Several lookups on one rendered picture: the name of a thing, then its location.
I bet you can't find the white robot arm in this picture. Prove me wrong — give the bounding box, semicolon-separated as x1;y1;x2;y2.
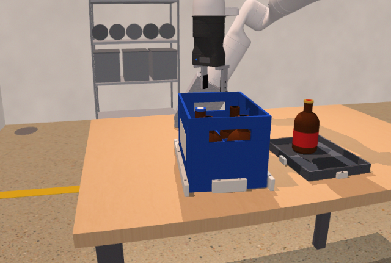
208;0;319;88

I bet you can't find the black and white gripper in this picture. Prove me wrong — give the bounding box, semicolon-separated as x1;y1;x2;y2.
192;0;239;92

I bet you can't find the blue plastic crate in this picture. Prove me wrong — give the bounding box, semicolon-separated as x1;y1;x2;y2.
178;92;272;193

